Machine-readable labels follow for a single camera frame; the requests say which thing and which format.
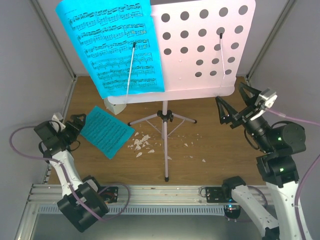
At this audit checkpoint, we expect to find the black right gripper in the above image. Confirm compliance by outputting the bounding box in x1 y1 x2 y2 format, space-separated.
214 81 274 153

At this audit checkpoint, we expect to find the cyan sheet music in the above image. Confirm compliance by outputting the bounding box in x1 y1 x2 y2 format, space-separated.
80 106 135 159
55 0 165 99

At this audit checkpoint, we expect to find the white metronome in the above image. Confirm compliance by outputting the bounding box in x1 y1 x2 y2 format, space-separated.
103 98 127 115

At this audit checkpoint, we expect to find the white tripod music stand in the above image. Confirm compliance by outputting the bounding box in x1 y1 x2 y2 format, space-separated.
108 0 256 184

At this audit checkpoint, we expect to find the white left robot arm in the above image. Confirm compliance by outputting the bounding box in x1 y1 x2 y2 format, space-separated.
33 112 109 233

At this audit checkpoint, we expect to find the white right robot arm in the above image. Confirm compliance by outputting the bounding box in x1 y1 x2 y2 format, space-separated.
215 83 312 240

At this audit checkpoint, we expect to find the white paper scrap pile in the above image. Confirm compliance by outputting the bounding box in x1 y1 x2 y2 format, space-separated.
121 122 206 163

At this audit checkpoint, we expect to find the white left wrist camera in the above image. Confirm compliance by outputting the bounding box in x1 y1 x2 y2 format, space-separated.
51 112 66 132

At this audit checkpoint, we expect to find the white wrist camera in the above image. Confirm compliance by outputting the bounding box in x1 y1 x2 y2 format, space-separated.
250 88 278 121
51 112 66 132

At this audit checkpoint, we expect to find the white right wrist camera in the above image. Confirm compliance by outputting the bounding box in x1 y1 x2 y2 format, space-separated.
250 88 278 121

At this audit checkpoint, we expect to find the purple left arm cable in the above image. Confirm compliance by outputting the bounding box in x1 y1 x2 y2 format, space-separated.
9 126 108 223

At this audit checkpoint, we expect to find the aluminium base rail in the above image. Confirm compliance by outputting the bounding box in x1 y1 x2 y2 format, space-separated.
27 184 276 206

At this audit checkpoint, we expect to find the white slotted cable duct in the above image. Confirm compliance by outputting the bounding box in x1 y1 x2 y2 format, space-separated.
37 204 225 216

